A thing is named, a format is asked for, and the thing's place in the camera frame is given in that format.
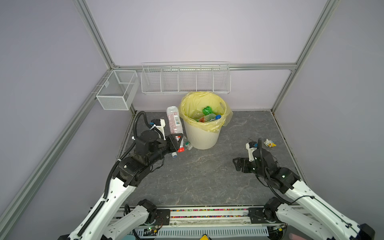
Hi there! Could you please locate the clear bottle blue tint red cap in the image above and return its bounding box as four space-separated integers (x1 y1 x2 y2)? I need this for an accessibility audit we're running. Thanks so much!
199 114 217 123

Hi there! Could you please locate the yellow plastic bin liner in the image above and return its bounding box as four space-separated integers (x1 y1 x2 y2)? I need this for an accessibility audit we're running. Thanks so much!
179 92 233 132

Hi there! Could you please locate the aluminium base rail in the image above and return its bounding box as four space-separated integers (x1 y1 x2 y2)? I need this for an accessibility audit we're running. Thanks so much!
79 204 331 230

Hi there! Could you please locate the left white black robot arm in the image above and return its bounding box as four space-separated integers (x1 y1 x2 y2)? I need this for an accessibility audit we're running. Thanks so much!
59 111 184 240

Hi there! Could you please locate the long white wire basket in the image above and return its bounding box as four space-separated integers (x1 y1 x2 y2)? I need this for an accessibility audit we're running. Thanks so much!
141 62 232 95

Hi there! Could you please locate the cream plastic waste bin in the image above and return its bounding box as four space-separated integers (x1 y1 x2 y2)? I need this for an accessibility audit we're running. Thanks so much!
184 121 221 150

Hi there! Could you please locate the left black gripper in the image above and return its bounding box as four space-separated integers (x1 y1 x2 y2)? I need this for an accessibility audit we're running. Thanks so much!
147 133 183 166

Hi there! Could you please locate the small yellow white toy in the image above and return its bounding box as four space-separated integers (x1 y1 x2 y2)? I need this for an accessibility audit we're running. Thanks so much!
264 139 277 148

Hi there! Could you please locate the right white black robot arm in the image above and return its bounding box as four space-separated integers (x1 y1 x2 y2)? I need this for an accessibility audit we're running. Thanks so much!
233 139 376 240

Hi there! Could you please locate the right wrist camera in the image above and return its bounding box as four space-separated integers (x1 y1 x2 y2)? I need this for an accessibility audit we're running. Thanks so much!
246 141 258 162

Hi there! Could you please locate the green soda bottle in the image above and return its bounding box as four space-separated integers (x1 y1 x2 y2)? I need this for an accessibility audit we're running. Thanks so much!
202 106 214 116

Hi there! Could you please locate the white bottle red cap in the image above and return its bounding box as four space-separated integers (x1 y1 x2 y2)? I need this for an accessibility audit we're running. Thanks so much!
167 106 185 154

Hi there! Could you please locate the white mesh box basket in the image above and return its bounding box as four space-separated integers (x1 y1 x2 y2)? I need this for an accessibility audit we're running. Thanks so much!
96 70 140 111

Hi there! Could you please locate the clear bottle green collar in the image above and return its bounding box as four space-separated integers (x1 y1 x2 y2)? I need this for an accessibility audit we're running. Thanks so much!
184 136 194 151

